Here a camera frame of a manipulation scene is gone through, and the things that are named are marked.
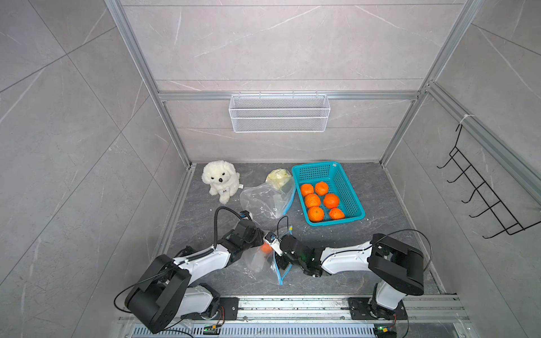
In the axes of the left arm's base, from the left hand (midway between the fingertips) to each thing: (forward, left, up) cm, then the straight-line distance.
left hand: (263, 230), depth 89 cm
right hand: (-8, -4, -1) cm, 9 cm away
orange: (+20, -21, +2) cm, 29 cm away
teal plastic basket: (+30, -37, 0) cm, 48 cm away
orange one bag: (+6, -23, +3) cm, 24 cm away
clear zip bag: (-12, 0, -1) cm, 12 cm away
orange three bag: (+7, -33, +1) cm, 34 cm away
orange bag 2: (+22, -29, 0) cm, 36 cm away
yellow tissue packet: (+30, -8, 0) cm, 31 cm away
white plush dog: (+20, +18, +12) cm, 29 cm away
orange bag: (-9, -1, +3) cm, 10 cm away
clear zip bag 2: (+17, -2, -2) cm, 17 cm away
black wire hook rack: (-13, -73, +28) cm, 79 cm away
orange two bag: (+13, -23, +2) cm, 27 cm away
